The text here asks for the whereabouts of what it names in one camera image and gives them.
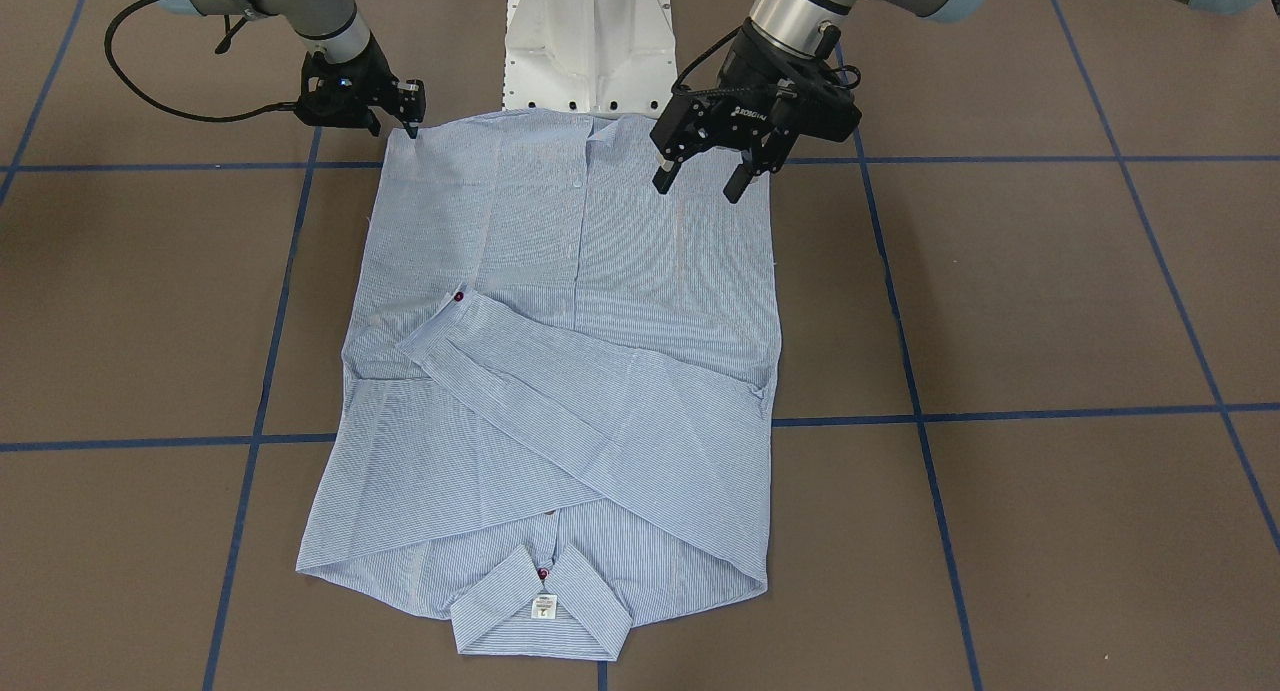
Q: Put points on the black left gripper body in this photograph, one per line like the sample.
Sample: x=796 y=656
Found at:
x=742 y=114

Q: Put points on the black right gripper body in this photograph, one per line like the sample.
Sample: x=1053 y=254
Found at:
x=371 y=69

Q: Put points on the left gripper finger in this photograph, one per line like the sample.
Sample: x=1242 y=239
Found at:
x=747 y=171
x=670 y=164

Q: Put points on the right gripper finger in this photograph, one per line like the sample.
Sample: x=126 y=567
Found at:
x=411 y=105

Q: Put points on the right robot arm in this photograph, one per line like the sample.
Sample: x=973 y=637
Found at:
x=334 y=27

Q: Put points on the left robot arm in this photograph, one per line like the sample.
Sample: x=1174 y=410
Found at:
x=1078 y=106

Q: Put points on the light blue striped shirt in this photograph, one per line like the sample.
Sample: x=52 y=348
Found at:
x=557 y=389

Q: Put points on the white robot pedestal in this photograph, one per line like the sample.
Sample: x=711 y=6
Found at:
x=606 y=58

